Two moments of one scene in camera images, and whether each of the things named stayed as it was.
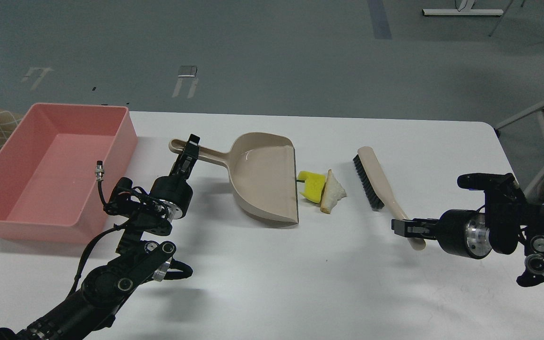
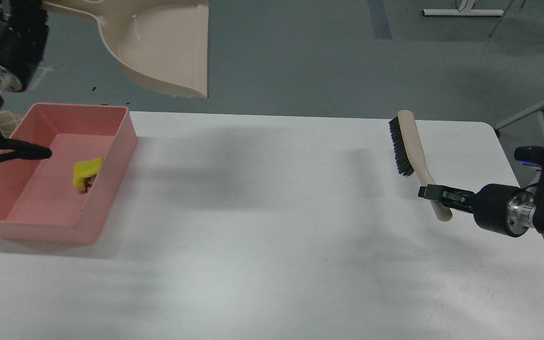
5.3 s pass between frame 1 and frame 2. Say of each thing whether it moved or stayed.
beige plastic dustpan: moved
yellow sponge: moved
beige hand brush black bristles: moved
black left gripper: moved
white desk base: stayed
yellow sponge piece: moved
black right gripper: moved
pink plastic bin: stayed
